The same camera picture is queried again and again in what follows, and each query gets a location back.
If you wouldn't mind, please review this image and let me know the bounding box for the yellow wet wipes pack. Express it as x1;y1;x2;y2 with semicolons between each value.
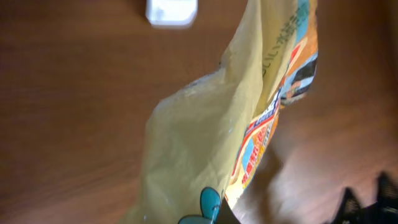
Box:
122;0;318;224

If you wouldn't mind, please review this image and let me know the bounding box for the white barcode scanner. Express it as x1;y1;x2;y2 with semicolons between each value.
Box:
146;0;198;29

